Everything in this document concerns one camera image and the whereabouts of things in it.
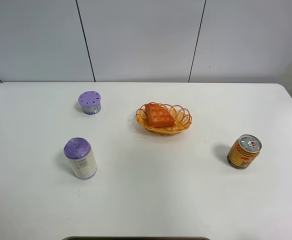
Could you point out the orange waffle wedge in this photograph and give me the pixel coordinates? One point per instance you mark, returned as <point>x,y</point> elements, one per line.
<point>158,116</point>

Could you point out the orange woven basket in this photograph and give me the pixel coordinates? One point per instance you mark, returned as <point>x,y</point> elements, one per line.
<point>182,119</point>

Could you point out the purple lidded air freshener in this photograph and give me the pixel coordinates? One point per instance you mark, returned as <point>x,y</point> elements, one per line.
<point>90,101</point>

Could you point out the purple trash bag roll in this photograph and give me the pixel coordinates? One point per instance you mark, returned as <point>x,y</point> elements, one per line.
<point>81,157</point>

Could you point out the gold drink can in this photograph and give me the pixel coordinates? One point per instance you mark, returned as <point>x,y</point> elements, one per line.
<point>244,150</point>

